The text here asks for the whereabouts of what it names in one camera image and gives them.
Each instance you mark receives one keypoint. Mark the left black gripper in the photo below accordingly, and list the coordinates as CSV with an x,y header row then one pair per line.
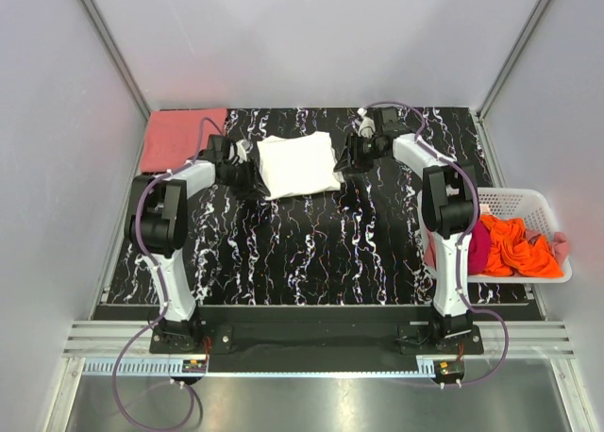
x,y
253,184

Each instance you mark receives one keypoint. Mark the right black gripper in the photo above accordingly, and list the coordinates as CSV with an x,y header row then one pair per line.
x,y
351,161

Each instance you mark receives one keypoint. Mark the white t shirt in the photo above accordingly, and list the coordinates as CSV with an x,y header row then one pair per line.
x,y
298,166

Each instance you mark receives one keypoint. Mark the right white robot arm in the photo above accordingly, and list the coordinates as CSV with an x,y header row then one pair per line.
x,y
447,207

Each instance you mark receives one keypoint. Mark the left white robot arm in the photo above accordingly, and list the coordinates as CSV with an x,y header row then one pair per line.
x,y
157,225

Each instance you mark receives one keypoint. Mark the folded pink t shirt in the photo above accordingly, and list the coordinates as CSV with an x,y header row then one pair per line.
x,y
172,136

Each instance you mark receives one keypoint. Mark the pink t shirt in basket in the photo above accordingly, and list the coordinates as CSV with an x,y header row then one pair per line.
x,y
430,255

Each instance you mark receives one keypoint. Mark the magenta t shirt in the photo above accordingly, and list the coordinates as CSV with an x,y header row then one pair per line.
x,y
479,249

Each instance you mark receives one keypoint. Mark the orange t shirt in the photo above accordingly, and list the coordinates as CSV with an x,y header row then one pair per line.
x,y
520,251

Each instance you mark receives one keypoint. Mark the white plastic laundry basket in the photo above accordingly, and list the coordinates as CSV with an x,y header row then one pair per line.
x,y
520,202

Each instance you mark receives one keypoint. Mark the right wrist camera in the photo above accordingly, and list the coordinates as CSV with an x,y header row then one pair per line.
x,y
366,124

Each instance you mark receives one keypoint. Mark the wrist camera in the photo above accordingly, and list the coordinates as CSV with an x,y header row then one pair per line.
x,y
366,124
242,150

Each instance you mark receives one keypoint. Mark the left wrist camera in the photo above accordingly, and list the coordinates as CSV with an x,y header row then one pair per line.
x,y
242,150

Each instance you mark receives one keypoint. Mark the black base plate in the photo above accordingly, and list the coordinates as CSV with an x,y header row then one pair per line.
x,y
313,340

